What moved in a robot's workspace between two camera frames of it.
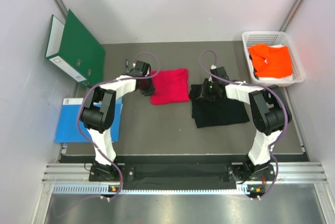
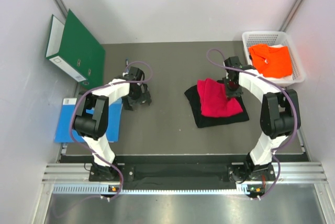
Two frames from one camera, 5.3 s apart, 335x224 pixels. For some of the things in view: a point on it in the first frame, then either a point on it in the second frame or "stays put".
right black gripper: [203, 94] -> [231, 93]
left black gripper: [150, 91] -> [128, 102]
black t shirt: [207, 113] stays put
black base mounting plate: [218, 170] stays put
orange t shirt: [274, 62] stays put
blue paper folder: [67, 128] stays put
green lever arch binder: [71, 46] stays put
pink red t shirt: [171, 86] -> [213, 100]
